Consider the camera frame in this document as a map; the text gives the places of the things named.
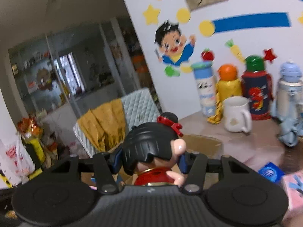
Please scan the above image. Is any black-haired doll figure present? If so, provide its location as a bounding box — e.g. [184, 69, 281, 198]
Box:
[122, 112, 186, 187]

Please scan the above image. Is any cardboard milk box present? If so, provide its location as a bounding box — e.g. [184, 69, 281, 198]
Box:
[80, 134, 225, 187]

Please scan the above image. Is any yellow cloth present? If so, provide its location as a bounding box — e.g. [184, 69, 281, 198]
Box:
[77, 98, 126, 152]

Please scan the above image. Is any blue orange small box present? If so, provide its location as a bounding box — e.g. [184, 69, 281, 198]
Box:
[258, 162, 284, 183]

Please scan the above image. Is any white mug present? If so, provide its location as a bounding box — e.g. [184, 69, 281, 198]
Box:
[223, 96, 252, 133]

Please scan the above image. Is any quilted white chair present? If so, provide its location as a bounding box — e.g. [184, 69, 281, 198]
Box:
[73, 88, 160, 158]

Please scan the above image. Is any pink airplane toy box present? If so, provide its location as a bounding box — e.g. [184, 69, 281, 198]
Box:
[282, 170, 303, 217]

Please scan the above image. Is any yellow orange-lid bottle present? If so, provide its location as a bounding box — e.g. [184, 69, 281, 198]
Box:
[208, 64, 242, 124]

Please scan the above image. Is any panda print thermos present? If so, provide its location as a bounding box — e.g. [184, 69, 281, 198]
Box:
[192, 61, 216, 117]

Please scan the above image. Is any navy dinosaur bottle green lid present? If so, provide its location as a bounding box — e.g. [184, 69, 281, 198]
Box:
[241, 55, 273, 120]

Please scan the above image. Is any light blue strap bottle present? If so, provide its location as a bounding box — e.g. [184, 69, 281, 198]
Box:
[271, 61, 302, 147]

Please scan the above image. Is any cartoon boy wall sticker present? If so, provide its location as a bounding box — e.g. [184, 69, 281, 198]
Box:
[155, 20, 196, 67]

